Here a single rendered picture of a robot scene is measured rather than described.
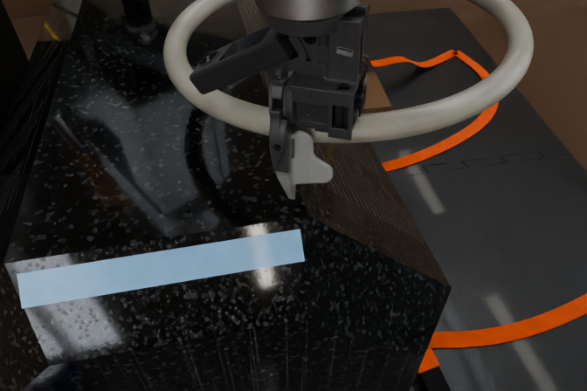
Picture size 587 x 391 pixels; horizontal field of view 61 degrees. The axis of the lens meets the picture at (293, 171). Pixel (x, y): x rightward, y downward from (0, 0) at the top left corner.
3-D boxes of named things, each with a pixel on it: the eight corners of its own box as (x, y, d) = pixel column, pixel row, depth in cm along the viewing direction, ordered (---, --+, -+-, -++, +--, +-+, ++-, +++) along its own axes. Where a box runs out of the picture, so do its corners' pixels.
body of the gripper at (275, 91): (349, 148, 47) (355, 30, 39) (265, 134, 49) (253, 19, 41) (365, 103, 52) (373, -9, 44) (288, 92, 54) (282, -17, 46)
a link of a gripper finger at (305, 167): (327, 220, 51) (333, 140, 47) (272, 209, 53) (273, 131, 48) (334, 204, 54) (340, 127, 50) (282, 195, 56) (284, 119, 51)
